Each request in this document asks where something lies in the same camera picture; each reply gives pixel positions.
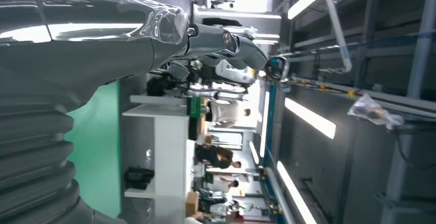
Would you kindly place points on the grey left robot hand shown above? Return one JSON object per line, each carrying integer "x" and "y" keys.
{"x": 85, "y": 59}

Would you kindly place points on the white shelf unit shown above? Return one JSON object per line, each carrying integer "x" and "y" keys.
{"x": 163, "y": 147}

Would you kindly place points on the black bag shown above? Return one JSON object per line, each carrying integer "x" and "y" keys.
{"x": 138, "y": 178}

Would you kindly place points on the person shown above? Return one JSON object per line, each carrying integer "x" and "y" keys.
{"x": 197, "y": 219}
{"x": 224, "y": 185}
{"x": 228, "y": 112}
{"x": 214, "y": 156}

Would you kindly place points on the brown cardboard box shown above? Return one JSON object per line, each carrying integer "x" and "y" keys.
{"x": 191, "y": 203}

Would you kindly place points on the black round dome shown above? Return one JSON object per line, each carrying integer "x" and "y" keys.
{"x": 277, "y": 68}

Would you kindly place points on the white pipe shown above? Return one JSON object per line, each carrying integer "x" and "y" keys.
{"x": 337, "y": 25}

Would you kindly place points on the clear plastic bag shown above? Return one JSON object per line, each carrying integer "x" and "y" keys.
{"x": 373, "y": 112}

